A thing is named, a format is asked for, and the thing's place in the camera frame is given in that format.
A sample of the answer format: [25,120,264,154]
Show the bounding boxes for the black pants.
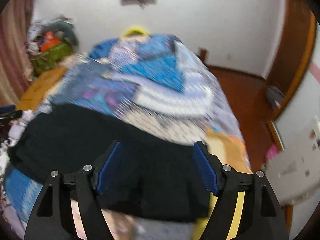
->
[9,105,209,222]

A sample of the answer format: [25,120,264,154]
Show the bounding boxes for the yellow orange fleece blanket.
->
[206,128,252,239]

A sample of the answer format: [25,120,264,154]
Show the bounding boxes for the wooden headboard panel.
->
[17,66,68,111]

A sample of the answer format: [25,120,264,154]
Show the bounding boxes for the striped pink curtain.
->
[1,0,34,106]

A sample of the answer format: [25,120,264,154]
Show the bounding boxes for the blue patchwork bedspread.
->
[1,41,244,239]

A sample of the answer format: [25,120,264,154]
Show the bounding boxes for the green bag with clutter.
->
[25,15,79,77]

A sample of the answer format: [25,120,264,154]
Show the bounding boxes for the yellow pillow behind bed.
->
[123,25,150,37]

